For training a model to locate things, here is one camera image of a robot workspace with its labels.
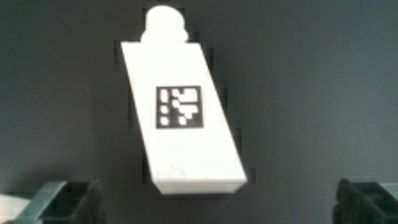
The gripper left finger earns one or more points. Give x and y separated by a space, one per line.
66 204

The white U-shaped fence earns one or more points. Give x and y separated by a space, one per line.
13 205

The white stool leg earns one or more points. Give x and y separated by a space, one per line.
191 150

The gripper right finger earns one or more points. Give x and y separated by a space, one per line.
367 203

